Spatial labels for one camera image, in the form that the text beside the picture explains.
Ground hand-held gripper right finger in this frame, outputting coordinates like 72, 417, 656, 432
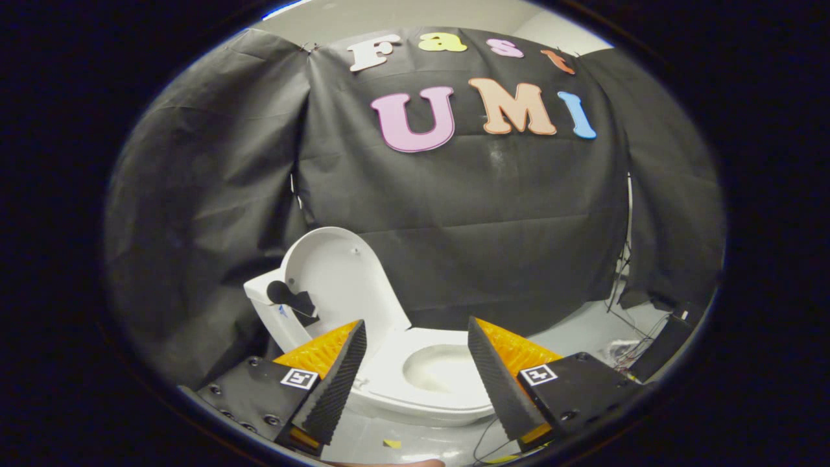
467, 317, 646, 453

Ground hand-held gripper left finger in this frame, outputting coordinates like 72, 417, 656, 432
180, 319, 368, 458

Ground black box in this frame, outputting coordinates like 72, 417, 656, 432
628, 304, 706, 383

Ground white toilet lid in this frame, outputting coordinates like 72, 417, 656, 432
267, 226, 413, 361

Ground tangle of floor cables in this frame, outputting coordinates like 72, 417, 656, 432
603, 305, 672, 374

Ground white toilet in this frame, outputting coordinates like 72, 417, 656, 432
243, 269, 501, 429

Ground black backdrop cloth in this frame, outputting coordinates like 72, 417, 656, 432
104, 26, 727, 390

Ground thin black backdrop stand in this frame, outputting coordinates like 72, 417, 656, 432
608, 172, 634, 313

